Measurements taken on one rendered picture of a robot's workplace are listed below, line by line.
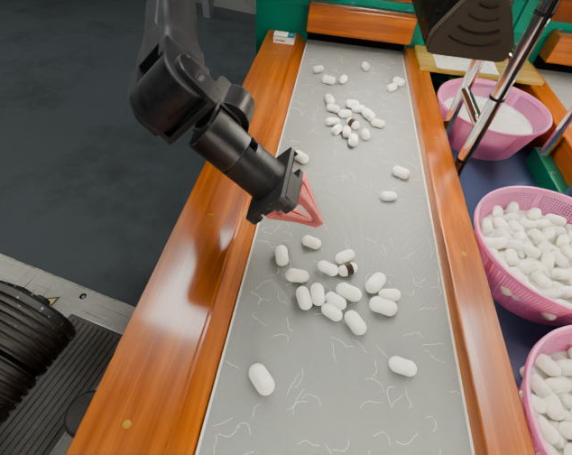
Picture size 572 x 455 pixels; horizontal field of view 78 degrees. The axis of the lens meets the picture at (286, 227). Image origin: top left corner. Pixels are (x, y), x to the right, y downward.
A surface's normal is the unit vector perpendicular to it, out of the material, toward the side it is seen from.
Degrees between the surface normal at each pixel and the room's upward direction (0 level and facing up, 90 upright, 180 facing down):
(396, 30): 90
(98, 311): 0
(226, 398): 0
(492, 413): 0
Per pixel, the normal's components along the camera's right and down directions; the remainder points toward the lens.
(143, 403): 0.07, -0.66
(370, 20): -0.15, 0.73
